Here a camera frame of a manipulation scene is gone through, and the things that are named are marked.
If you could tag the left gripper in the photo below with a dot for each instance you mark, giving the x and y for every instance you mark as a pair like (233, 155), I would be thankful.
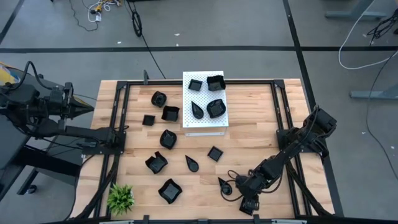
(59, 105)

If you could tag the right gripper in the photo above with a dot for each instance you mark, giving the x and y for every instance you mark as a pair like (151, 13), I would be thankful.
(252, 186)

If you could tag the black small square plate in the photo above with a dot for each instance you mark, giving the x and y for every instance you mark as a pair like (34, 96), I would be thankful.
(195, 85)
(148, 120)
(215, 153)
(243, 212)

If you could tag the black teardrop plate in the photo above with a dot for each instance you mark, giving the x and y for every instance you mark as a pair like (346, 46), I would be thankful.
(193, 166)
(226, 188)
(198, 113)

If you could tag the black leaf-shaped plate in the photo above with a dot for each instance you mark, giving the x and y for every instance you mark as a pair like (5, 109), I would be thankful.
(159, 99)
(216, 109)
(168, 139)
(207, 109)

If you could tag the black wavy square bowl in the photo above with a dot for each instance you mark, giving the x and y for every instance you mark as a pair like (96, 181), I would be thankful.
(156, 162)
(170, 113)
(216, 83)
(170, 190)

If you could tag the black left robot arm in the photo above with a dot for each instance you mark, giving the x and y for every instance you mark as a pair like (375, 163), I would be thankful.
(46, 130)

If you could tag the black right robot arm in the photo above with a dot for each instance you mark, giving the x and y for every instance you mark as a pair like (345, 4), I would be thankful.
(286, 155)

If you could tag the white light bar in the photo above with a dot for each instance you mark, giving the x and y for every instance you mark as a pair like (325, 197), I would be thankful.
(116, 222)
(289, 221)

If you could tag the black side table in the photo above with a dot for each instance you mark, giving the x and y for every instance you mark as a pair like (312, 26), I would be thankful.
(12, 146)

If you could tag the yellow blue bag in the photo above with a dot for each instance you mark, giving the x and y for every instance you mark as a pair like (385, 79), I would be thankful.
(5, 76)

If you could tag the white power adapter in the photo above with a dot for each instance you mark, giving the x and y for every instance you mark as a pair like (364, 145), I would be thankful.
(98, 17)

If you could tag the black caster wheel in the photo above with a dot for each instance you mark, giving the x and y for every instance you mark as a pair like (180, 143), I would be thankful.
(31, 188)

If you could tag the green artificial potted plant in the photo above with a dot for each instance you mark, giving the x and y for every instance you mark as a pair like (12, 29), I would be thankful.
(120, 199)

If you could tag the white perforated shelf rack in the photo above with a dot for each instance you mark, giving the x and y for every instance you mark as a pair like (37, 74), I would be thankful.
(203, 96)

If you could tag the black frame bracket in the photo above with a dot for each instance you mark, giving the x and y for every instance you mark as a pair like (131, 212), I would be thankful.
(256, 218)
(145, 218)

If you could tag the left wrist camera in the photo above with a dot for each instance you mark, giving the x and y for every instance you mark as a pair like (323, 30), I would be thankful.
(68, 90)

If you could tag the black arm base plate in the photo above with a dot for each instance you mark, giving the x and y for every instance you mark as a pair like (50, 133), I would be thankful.
(281, 146)
(102, 150)

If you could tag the dark clamp bracket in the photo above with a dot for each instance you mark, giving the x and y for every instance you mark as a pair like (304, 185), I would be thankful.
(145, 76)

